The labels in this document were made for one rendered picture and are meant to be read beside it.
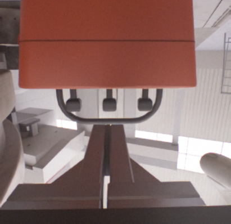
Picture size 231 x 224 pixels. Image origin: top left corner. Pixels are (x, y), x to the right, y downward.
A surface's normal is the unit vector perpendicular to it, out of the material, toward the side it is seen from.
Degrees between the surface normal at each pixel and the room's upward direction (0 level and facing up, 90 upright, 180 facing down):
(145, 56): 97
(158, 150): 90
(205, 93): 90
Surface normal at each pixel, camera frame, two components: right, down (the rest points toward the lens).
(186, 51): 0.18, 0.13
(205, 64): -0.35, 0.25
